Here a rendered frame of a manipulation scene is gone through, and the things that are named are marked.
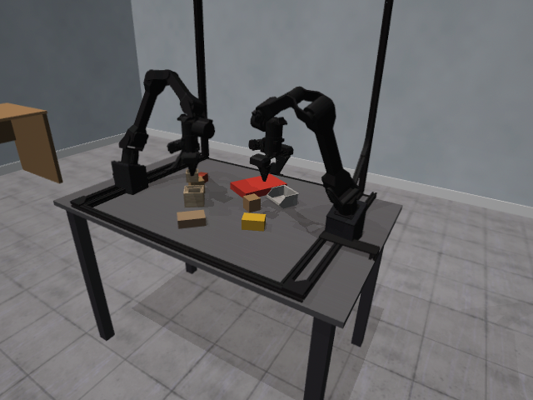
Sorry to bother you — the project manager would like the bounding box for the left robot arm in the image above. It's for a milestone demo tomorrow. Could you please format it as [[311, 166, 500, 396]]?
[[251, 86, 361, 219]]

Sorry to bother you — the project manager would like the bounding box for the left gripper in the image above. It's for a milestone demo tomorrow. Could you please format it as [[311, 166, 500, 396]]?
[[250, 136, 293, 182]]

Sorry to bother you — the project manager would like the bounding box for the yellow block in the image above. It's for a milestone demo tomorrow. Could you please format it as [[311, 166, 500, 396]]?
[[242, 212, 266, 231]]

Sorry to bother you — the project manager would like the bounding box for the small red block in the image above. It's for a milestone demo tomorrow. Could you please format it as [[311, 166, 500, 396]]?
[[198, 172, 208, 183]]

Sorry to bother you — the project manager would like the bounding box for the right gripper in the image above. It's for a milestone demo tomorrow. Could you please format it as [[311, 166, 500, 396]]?
[[182, 135, 200, 176]]

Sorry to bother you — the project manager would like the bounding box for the flat red board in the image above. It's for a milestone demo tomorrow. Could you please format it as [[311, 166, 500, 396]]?
[[230, 174, 287, 198]]

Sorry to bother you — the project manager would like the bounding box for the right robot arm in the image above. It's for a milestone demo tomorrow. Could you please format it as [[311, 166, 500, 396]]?
[[118, 69, 215, 165]]

